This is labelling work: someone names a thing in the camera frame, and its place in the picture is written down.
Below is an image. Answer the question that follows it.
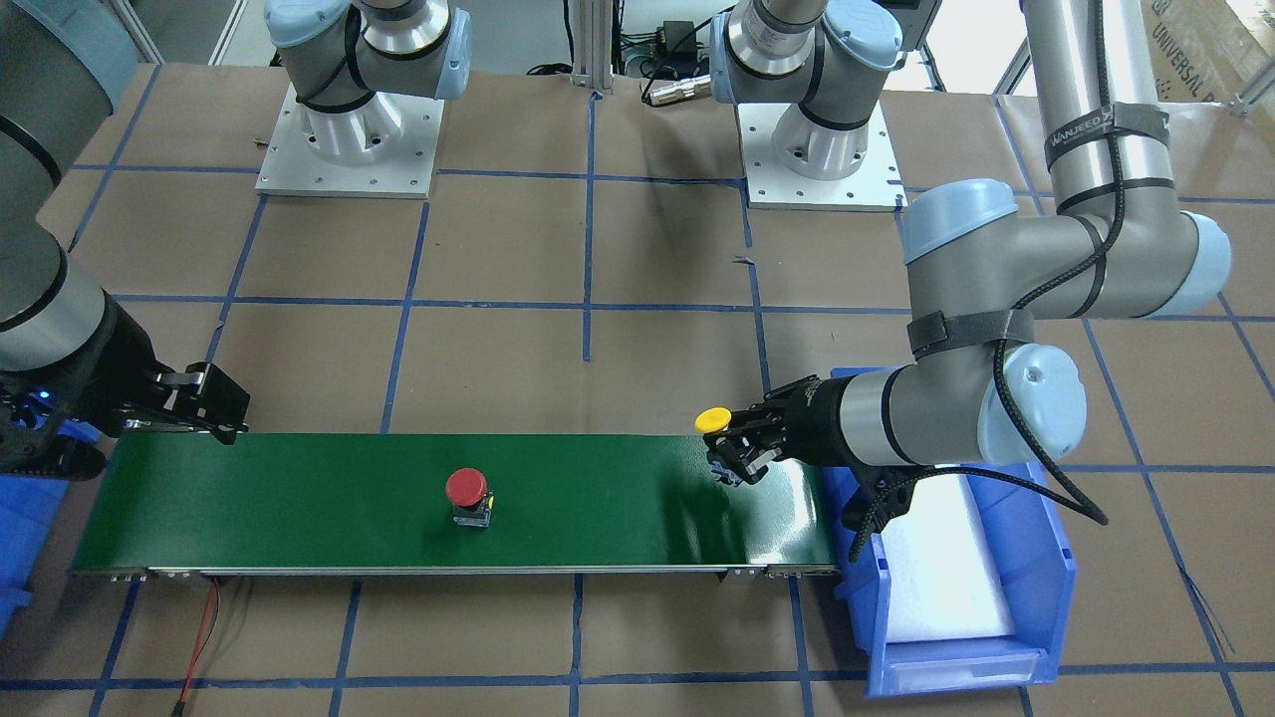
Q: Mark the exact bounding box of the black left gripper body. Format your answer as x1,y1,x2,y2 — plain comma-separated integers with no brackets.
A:
762,376,848,467

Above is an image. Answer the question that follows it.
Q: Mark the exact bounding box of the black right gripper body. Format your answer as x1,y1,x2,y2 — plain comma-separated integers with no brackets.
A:
71,299,164,438

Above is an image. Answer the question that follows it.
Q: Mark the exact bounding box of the yellow push button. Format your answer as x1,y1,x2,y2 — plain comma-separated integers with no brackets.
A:
694,404,742,486

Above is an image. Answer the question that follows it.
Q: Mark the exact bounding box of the red push button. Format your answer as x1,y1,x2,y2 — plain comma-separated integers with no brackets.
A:
442,467,495,528

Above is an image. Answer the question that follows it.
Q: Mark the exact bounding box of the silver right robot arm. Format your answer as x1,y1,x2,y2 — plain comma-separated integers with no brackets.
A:
1,1,473,461

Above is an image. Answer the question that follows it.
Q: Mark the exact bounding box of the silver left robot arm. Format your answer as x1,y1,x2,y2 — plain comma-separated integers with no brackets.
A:
697,1,1230,484

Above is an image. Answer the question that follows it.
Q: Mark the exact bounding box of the green conveyor belt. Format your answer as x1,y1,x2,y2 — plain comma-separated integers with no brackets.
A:
71,432,838,577

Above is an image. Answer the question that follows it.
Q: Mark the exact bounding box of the blue bin with white foam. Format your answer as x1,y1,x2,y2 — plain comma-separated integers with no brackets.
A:
822,468,1077,698

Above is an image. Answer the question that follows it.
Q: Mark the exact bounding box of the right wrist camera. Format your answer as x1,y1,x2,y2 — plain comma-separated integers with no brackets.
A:
1,393,108,481

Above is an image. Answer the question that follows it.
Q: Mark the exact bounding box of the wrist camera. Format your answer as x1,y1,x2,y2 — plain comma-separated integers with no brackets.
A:
1,393,108,481
842,463,927,563

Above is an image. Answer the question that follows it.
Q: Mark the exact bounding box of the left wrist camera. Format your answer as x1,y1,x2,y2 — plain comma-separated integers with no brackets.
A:
842,463,927,563

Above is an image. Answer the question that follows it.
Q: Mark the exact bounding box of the red black power cable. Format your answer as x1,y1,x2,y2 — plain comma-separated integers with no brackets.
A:
175,578,224,711

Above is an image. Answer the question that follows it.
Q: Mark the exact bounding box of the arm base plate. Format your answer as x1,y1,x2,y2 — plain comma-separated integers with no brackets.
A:
736,105,907,212
255,88,445,200

